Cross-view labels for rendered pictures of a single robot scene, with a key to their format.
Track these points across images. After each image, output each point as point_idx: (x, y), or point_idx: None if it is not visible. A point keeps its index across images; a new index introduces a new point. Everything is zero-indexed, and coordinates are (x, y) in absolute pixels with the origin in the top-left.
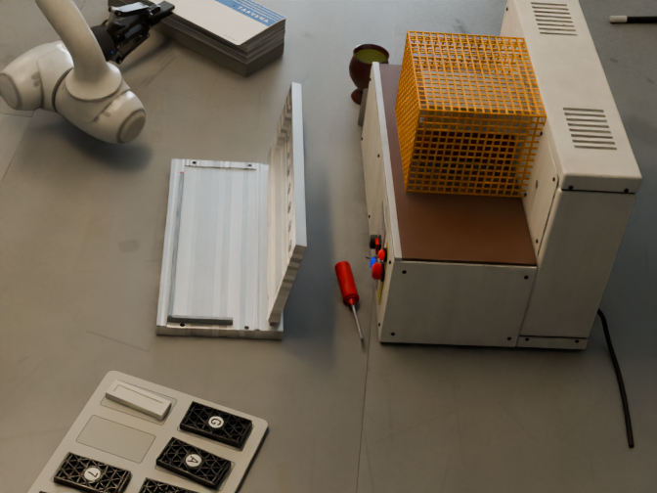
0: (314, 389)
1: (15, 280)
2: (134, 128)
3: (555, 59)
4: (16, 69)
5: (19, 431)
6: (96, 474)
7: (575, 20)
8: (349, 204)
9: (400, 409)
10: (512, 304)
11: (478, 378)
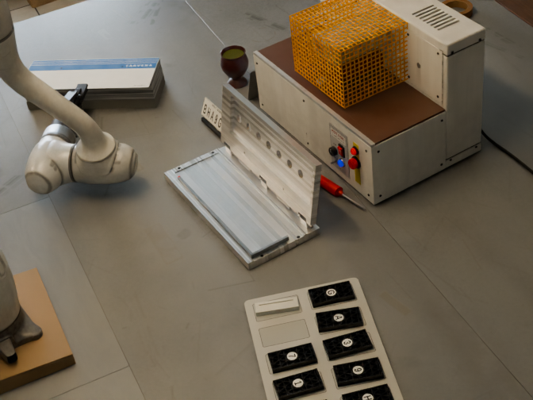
0: (362, 248)
1: (137, 288)
2: (136, 163)
3: None
4: (37, 166)
5: (224, 362)
6: (294, 355)
7: None
8: None
9: (416, 232)
10: (439, 141)
11: (440, 194)
